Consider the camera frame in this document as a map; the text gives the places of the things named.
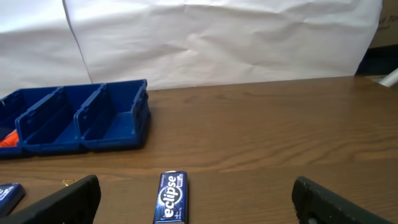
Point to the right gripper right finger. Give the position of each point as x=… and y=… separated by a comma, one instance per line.
x=323, y=208

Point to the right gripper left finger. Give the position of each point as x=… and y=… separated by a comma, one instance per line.
x=68, y=205

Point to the gold candy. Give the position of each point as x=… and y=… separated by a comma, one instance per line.
x=68, y=182

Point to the blue candy pack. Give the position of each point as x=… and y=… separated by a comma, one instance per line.
x=171, y=199
x=9, y=197

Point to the orange candy box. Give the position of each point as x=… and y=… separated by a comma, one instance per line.
x=8, y=140

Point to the blue tray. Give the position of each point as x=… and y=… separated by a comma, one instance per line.
x=115, y=124

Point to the cardboard box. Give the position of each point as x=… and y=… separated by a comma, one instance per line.
x=387, y=21

